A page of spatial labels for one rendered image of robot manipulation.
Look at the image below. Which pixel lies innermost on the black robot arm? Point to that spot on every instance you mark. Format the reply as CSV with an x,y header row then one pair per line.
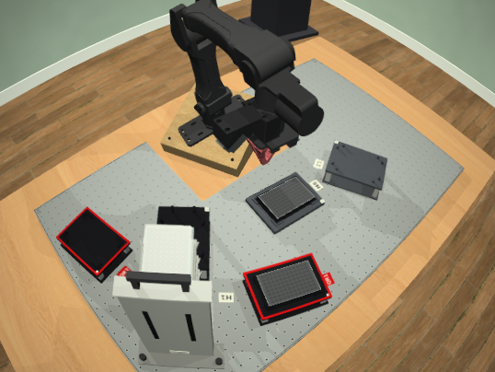
x,y
263,55

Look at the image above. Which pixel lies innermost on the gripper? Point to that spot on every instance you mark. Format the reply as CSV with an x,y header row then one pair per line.
x,y
265,152

